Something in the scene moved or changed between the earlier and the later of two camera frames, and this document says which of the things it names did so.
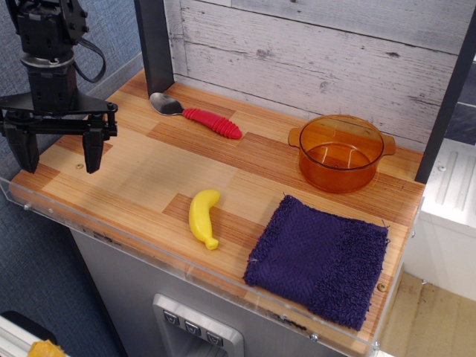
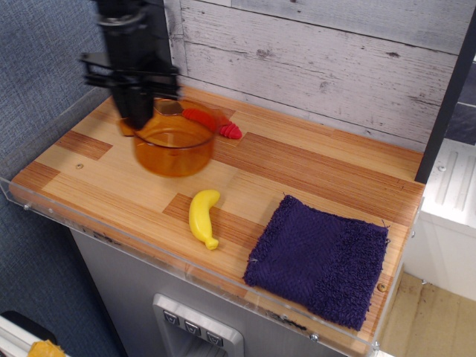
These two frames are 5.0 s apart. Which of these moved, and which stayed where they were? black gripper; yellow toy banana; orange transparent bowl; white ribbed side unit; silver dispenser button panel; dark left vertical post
Moved: black gripper; orange transparent bowl
Stayed: dark left vertical post; white ribbed side unit; yellow toy banana; silver dispenser button panel
